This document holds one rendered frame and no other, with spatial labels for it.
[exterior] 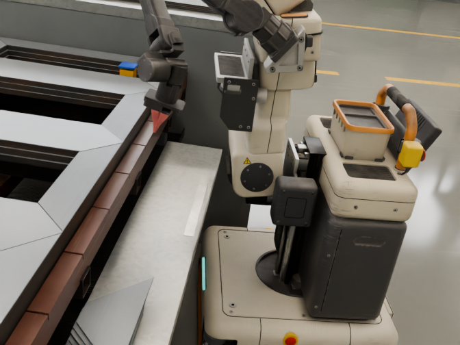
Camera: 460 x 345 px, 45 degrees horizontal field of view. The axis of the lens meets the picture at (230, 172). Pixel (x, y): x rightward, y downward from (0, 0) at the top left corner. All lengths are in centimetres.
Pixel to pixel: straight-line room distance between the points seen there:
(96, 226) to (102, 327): 23
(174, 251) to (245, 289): 59
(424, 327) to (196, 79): 139
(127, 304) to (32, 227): 25
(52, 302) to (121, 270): 33
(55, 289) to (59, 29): 147
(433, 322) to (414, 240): 62
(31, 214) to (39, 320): 28
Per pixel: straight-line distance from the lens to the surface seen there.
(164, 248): 145
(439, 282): 281
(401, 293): 265
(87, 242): 122
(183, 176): 179
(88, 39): 236
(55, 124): 165
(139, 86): 196
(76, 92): 193
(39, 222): 121
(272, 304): 195
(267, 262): 215
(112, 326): 118
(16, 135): 158
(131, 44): 231
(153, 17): 147
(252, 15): 140
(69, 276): 113
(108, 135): 158
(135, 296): 125
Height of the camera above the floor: 154
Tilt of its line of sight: 28 degrees down
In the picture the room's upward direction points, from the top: 8 degrees clockwise
